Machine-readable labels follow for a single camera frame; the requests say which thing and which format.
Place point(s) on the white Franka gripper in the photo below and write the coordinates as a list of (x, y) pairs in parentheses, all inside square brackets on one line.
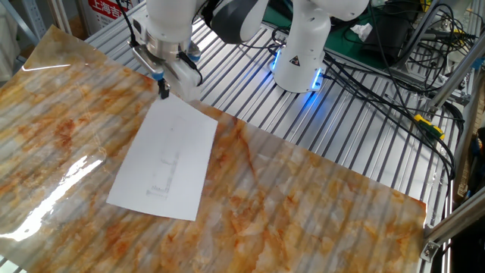
[(185, 81)]

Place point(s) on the white printed paper sheet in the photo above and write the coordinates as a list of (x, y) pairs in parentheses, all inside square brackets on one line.
[(166, 163)]

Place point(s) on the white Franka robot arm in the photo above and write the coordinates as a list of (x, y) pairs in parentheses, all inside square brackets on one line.
[(166, 15)]

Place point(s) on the red and white sign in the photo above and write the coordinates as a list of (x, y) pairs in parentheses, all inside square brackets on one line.
[(108, 8)]

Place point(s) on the grey perforated rack upright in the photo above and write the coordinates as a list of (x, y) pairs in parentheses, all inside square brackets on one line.
[(36, 19)]

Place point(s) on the orange marble pattern sheet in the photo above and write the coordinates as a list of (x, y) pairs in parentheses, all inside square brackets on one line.
[(303, 197)]

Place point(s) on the green mat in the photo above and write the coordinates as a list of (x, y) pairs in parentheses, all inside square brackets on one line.
[(341, 47)]

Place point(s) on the crumpled white tissue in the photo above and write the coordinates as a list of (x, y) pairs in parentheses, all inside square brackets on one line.
[(362, 31)]

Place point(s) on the black box device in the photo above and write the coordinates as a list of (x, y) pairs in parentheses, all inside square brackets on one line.
[(390, 34)]

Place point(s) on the silver camera with blue cap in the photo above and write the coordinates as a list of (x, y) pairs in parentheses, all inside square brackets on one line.
[(148, 60)]

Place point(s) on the aluminium frame post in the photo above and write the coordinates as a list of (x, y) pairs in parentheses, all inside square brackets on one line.
[(458, 74), (64, 15)]

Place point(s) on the grey metal post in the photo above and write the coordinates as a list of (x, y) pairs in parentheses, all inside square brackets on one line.
[(418, 34)]

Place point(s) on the metal corner bracket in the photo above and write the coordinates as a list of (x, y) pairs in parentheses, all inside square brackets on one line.
[(430, 251)]

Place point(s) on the aluminium frame beam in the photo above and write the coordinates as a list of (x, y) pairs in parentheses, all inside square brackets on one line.
[(458, 220)]

